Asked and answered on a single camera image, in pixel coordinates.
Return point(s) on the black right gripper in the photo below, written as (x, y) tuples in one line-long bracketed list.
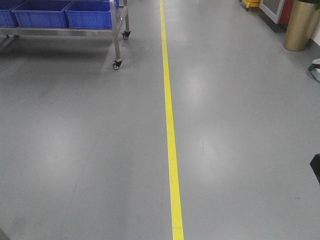
[(315, 165)]

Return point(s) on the yellow mop bucket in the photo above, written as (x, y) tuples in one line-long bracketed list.
[(251, 4)]

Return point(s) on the gold cylindrical planter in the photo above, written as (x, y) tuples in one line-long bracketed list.
[(304, 17)]

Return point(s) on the grey dustpan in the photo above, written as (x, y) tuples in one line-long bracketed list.
[(314, 69)]

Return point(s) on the wheeled steel cart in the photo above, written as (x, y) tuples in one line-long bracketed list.
[(67, 18)]

